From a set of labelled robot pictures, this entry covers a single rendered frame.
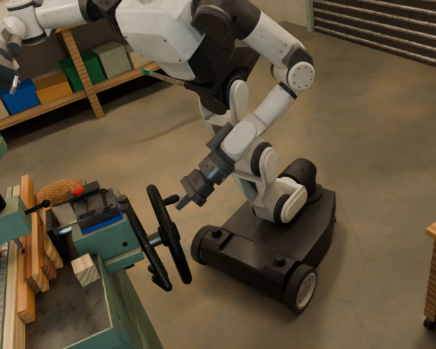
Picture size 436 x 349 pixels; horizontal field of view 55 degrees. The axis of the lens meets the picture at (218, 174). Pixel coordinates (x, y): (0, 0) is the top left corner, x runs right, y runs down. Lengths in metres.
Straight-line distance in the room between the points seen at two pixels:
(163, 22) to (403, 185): 1.74
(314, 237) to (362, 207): 0.48
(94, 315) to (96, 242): 0.19
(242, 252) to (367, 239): 0.64
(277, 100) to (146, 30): 0.40
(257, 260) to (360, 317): 0.48
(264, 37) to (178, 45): 0.23
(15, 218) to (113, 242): 0.22
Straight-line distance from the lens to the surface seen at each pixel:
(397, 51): 3.99
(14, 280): 1.05
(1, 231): 1.06
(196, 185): 1.22
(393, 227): 2.27
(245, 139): 1.18
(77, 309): 0.98
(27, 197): 1.32
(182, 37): 1.17
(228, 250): 1.95
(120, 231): 1.04
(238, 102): 1.44
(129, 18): 1.26
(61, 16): 1.47
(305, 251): 1.92
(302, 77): 1.18
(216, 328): 1.94
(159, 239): 1.16
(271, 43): 1.14
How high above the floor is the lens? 1.58
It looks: 35 degrees down
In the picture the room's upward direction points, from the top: 14 degrees counter-clockwise
